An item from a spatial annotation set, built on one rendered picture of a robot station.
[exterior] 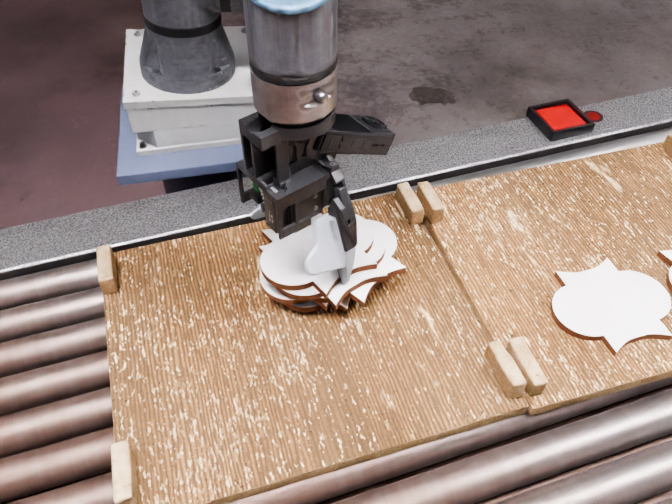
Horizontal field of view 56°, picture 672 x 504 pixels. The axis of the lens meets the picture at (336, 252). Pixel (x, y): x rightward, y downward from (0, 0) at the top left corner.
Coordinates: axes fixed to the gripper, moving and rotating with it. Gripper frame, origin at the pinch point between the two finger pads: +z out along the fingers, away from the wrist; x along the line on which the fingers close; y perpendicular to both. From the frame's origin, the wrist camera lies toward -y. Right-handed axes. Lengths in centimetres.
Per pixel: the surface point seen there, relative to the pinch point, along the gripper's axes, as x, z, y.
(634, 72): -74, 99, -232
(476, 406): 23.6, 5.5, -2.1
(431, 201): 0.4, 2.9, -18.1
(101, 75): -220, 100, -45
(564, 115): -3, 6, -52
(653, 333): 29.9, 4.6, -23.5
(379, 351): 12.4, 5.6, 1.2
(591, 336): 25.9, 4.7, -17.9
